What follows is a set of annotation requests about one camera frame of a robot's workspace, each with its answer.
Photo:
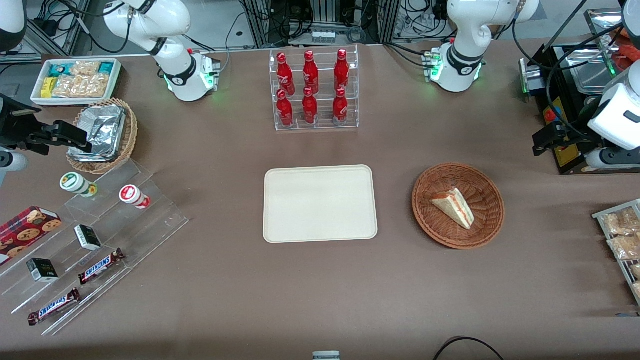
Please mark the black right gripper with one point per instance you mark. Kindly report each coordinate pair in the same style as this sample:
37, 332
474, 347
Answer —
15, 124

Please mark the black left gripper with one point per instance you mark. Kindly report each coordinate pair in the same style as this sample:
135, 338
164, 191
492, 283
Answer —
571, 132

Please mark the triangular sandwich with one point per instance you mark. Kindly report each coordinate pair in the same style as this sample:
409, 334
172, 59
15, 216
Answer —
454, 207

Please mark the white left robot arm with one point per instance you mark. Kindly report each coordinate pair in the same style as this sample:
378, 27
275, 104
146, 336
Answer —
462, 65

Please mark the light tan wicker basket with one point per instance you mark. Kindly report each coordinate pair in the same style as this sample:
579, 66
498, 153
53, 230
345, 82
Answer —
130, 135

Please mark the brown wicker basket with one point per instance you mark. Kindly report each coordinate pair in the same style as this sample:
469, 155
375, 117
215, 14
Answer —
480, 225

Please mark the cream plastic tray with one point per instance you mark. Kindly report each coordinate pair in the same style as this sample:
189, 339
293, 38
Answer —
320, 204

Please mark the black countertop appliance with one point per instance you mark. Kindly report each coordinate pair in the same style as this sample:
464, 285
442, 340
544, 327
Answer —
570, 107

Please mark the green lid yoghurt cup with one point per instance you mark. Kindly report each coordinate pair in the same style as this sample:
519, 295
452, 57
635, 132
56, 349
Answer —
74, 182

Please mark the aluminium foil container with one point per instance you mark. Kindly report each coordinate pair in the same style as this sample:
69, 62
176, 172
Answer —
102, 130

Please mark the yellow snack packet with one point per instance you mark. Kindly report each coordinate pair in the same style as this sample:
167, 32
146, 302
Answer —
47, 87

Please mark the clear cracker snack bag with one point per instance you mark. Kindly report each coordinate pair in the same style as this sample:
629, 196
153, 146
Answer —
625, 247
85, 68
636, 271
82, 86
637, 290
622, 222

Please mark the teal snack packet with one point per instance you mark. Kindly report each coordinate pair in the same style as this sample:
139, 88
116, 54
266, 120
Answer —
106, 67
59, 70

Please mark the white rectangular snack bin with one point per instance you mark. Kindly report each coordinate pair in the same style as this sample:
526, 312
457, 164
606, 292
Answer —
116, 80

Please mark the red plaid cookie box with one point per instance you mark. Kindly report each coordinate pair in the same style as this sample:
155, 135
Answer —
27, 230

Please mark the red lid yoghurt cup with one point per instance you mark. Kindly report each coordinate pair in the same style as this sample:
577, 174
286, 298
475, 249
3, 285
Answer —
131, 195

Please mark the small black carton box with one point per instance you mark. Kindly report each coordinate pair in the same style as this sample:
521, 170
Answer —
88, 237
42, 270

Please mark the red orange bag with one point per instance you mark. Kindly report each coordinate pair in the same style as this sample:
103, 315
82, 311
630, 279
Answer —
629, 52

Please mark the clear acrylic stepped display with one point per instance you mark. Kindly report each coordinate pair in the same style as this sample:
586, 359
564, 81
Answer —
145, 225

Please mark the shiny metal appliance lid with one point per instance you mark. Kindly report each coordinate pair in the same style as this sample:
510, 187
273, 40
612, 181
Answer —
600, 22

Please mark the brown Snickers bar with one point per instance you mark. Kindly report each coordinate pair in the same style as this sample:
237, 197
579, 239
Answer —
54, 306
101, 266

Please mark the red cola bottle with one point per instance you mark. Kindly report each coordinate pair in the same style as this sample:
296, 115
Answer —
285, 111
310, 109
310, 74
340, 109
341, 72
285, 75

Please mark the clear acrylic bottle rack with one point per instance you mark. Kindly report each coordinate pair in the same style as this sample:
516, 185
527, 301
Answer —
325, 55

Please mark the small grey device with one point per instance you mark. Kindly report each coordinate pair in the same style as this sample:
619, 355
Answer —
326, 356

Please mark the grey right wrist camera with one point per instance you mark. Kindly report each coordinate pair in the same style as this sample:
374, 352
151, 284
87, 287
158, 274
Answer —
11, 165

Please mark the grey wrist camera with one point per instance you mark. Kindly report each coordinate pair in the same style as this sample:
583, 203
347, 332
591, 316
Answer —
11, 165
612, 159

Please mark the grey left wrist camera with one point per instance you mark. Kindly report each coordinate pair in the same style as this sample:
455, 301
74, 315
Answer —
612, 159

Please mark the aluminium profile frame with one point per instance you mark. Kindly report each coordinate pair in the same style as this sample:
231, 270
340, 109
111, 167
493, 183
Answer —
50, 35

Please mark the aluminium frame equipment rack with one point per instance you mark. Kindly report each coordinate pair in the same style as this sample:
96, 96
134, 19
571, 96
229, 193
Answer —
325, 12

